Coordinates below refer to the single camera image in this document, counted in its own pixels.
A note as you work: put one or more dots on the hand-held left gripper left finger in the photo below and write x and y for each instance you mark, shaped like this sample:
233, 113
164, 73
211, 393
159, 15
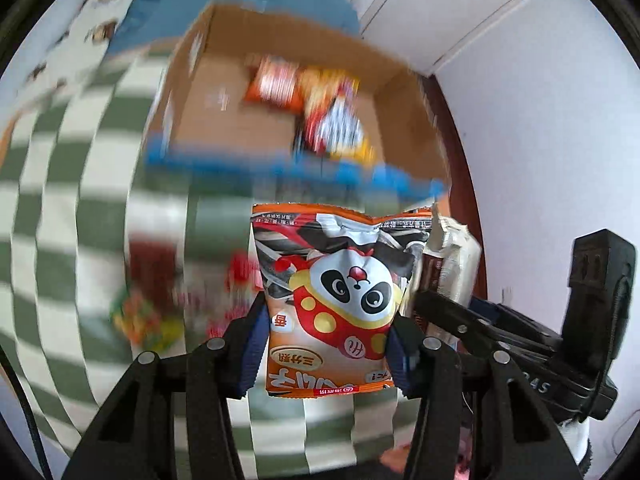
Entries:
252, 342

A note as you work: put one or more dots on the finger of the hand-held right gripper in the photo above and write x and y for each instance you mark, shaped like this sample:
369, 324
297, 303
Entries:
520, 332
450, 317

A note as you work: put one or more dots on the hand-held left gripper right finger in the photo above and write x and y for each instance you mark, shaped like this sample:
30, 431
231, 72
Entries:
400, 357

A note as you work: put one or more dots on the cream snack bar packet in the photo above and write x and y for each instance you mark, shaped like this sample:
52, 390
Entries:
452, 255

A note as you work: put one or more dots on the orange striped panda snack packet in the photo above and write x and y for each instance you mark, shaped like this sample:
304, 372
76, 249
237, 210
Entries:
340, 290

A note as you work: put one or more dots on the green fruit print candy packet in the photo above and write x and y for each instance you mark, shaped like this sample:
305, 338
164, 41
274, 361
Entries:
142, 322

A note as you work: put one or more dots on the red triangular snack packet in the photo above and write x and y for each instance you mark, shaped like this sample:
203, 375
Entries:
156, 270

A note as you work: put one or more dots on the brown cardboard box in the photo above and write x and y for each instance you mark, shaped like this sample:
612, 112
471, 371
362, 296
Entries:
225, 110

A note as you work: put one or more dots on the yellow panda snack packet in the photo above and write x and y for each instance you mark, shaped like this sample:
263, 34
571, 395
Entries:
337, 125

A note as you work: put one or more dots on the green white checked blanket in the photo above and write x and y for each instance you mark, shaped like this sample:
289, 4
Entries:
65, 220

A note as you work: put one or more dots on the orange panda packet white lettering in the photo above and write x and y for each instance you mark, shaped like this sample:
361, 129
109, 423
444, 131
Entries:
272, 82

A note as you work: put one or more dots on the white door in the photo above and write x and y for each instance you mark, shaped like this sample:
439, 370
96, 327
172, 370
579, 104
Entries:
450, 5

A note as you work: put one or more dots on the blue bed sheet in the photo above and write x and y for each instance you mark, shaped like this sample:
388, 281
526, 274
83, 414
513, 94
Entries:
160, 15

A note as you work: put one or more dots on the white bear print pillow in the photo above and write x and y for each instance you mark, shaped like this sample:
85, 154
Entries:
75, 35

